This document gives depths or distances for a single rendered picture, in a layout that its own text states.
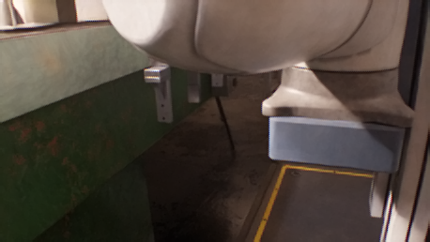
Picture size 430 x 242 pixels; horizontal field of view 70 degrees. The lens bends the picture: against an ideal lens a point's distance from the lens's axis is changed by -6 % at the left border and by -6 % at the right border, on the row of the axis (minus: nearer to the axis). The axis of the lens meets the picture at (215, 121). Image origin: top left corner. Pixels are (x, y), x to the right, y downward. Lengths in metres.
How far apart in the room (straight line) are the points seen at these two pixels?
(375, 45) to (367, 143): 0.11
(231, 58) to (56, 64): 0.41
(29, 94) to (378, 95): 0.49
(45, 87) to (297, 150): 0.39
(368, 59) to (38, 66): 0.47
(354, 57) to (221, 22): 0.23
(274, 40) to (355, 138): 0.21
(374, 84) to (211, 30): 0.26
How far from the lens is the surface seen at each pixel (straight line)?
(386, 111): 0.41
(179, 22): 0.20
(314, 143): 0.41
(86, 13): 1.53
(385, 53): 0.43
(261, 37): 0.22
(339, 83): 0.41
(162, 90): 0.59
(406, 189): 0.63
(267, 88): 2.62
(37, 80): 0.56
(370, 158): 0.42
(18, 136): 0.57
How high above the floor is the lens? 0.85
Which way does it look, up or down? 19 degrees down
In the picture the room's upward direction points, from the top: 2 degrees counter-clockwise
